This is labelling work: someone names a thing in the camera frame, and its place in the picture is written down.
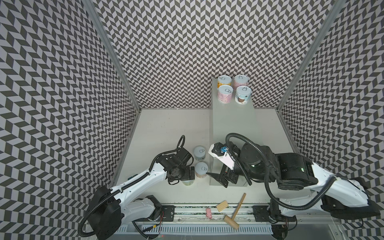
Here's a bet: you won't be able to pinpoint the green labelled front can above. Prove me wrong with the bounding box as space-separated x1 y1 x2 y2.
182 180 195 186

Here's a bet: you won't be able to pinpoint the pink can sideways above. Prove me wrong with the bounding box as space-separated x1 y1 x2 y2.
218 85 234 104

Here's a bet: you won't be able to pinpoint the yellow labelled can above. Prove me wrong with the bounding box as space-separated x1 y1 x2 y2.
217 75 232 88

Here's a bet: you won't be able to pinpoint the pink labelled can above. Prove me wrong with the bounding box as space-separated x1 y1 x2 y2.
233 75 250 91

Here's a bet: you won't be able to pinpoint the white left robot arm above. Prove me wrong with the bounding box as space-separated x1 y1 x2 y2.
78 148 195 240

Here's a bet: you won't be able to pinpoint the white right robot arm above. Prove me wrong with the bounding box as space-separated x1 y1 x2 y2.
208 143 380 221

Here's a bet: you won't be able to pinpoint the white metal cabinet counter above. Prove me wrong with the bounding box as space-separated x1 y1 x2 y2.
209 78 269 188

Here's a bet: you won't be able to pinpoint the orange labelled can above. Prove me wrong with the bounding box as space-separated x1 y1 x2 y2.
195 162 209 179

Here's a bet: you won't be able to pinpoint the small wooden block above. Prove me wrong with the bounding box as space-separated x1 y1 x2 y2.
216 201 229 213

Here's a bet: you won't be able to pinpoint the pink eraser block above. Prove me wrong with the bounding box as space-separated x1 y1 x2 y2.
206 208 213 219

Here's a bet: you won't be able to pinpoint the wooden mallet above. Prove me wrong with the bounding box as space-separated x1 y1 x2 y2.
224 193 247 231

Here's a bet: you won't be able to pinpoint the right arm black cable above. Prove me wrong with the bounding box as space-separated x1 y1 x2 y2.
224 132 337 211

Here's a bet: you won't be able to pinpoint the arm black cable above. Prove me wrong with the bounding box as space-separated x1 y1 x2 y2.
77 134 193 238
224 132 337 211

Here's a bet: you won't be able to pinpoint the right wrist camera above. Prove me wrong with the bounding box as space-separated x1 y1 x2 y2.
208 143 235 170

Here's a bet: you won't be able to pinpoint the aluminium front rail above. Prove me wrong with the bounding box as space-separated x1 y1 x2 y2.
122 200 341 227

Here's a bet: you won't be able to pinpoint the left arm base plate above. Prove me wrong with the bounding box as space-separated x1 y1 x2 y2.
156 205 176 222

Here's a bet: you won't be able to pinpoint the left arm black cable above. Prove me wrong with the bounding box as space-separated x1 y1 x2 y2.
77 134 193 238

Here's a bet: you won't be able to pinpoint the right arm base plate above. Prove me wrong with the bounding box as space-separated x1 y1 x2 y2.
252 205 297 224

